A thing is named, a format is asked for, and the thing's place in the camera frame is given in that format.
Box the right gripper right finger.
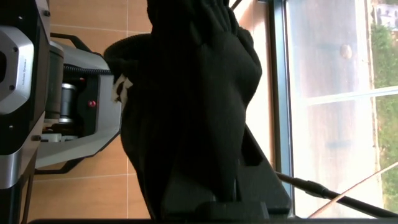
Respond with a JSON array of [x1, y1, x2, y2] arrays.
[[236, 124, 292, 216]]

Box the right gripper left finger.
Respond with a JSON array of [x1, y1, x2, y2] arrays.
[[161, 179, 217, 218]]

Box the black shorts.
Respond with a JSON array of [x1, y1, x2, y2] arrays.
[[103, 0, 263, 220]]

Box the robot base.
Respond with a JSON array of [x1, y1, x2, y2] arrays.
[[0, 0, 123, 224]]

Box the black clothes rack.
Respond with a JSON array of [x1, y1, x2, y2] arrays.
[[275, 170, 398, 218]]

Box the window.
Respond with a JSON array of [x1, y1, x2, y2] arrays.
[[267, 0, 398, 218]]

